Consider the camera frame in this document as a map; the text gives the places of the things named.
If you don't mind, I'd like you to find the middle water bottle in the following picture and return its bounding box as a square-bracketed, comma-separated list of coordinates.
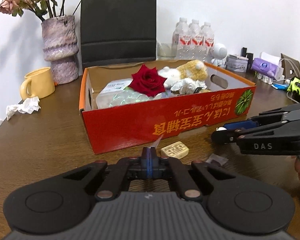
[189, 19, 204, 60]

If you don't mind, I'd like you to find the white robot figurine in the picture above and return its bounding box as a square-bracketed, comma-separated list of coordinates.
[211, 42, 228, 68]

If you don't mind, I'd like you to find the crumpled tissue in box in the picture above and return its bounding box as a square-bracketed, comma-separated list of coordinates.
[170, 77, 207, 95]

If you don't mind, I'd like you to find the black paper bag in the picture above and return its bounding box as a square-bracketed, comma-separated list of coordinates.
[80, 0, 157, 68]

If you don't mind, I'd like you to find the clear glass cup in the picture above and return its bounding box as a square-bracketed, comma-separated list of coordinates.
[157, 42, 176, 60]

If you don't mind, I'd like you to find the orange cardboard box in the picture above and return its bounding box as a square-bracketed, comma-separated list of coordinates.
[79, 60, 256, 154]

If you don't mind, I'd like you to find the water bottle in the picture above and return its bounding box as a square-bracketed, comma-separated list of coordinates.
[202, 22, 215, 61]
[189, 19, 204, 60]
[172, 17, 192, 60]

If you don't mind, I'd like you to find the red rose flower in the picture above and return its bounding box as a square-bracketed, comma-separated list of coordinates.
[128, 64, 166, 97]

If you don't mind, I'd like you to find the purple wipes pack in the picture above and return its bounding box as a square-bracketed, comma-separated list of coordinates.
[251, 52, 283, 85]

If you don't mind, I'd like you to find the right water bottle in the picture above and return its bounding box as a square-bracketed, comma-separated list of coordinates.
[202, 22, 215, 61]

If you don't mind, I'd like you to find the small clear wrapper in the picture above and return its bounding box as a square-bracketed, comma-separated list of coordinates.
[205, 153, 229, 167]

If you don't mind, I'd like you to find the yellow eraser block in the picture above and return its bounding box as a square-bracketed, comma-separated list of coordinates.
[160, 141, 189, 159]

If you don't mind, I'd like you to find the left water bottle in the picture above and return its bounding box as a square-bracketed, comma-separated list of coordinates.
[172, 17, 192, 60]

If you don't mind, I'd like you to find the purple marbled vase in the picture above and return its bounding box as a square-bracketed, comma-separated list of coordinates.
[41, 15, 79, 85]

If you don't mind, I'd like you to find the yellow ceramic mug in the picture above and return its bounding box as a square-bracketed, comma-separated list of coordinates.
[20, 67, 55, 100]

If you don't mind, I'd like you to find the crumpled tissue on table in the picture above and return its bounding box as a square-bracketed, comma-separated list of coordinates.
[6, 96, 41, 121]

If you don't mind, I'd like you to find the green black glove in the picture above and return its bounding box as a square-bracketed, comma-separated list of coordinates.
[287, 76, 300, 103]

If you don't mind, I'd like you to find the white face mask pack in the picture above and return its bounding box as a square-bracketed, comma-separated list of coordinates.
[96, 78, 153, 109]

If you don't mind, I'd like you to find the white yellow plush hamster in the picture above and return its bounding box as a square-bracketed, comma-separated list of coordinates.
[158, 60, 207, 89]

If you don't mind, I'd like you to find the brown cardboard stand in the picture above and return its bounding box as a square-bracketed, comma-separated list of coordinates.
[281, 53, 300, 79]

